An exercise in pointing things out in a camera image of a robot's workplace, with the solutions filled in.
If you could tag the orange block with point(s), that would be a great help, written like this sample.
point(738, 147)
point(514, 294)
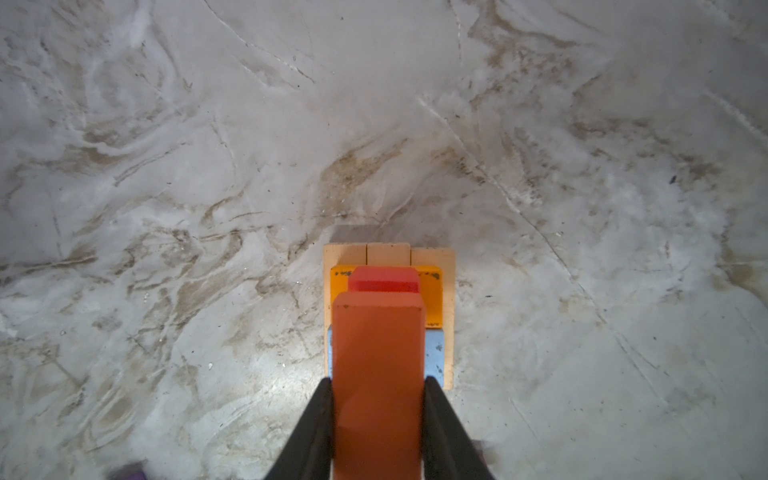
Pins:
point(431, 290)

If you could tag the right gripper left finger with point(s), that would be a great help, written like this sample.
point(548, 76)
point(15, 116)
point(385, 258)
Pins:
point(308, 453)

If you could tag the red block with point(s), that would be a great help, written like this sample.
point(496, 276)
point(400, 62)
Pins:
point(384, 279)

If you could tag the light blue block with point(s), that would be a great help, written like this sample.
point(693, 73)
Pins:
point(434, 363)

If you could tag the orange-red block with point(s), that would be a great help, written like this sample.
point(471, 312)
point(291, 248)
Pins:
point(378, 349)

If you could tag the natural wood block diagonal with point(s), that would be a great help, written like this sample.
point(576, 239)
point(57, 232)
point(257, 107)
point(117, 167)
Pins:
point(445, 259)

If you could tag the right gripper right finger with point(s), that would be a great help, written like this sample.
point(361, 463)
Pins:
point(447, 450)

